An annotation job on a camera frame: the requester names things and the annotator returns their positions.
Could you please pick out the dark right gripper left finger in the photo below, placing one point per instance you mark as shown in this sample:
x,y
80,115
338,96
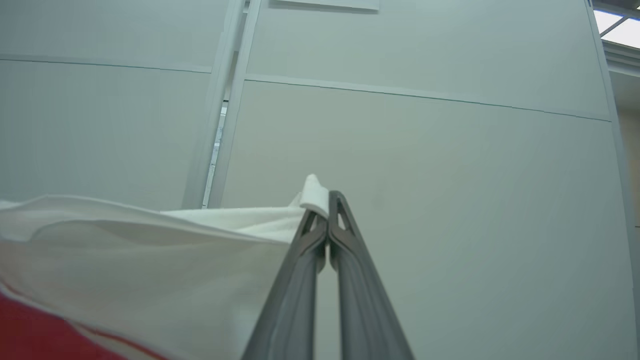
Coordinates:
x,y
290,310

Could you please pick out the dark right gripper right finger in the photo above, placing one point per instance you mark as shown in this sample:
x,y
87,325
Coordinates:
x,y
365,310

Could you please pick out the red white lettered jersey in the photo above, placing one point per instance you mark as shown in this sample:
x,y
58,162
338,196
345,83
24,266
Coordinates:
x,y
150,280

